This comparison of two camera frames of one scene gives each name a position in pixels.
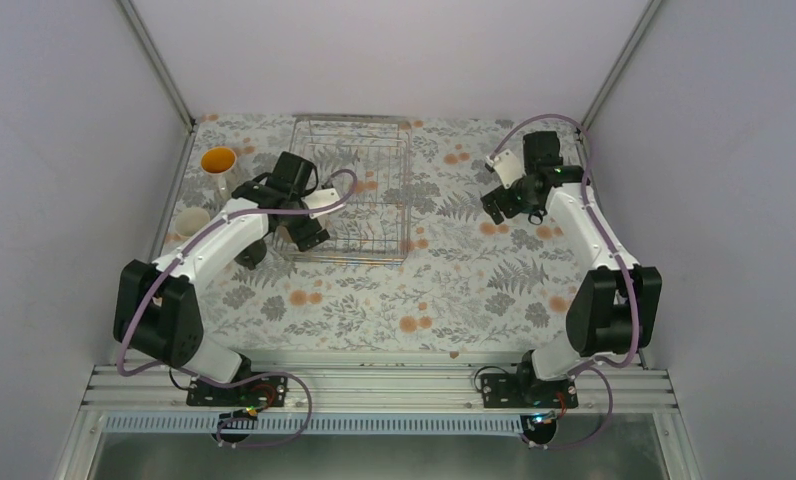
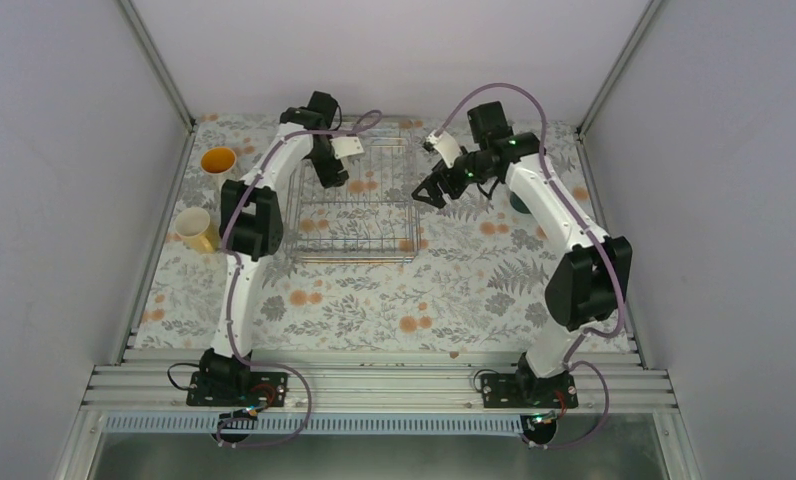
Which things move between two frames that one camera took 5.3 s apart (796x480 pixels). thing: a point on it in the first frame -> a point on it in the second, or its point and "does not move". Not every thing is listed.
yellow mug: x=189 y=220 does not move
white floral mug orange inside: x=218 y=161 does not move
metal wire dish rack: x=369 y=157 does not move
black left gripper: x=298 y=235 -> x=332 y=180
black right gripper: x=509 y=209 -> x=438 y=200
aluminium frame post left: x=157 y=63 does not move
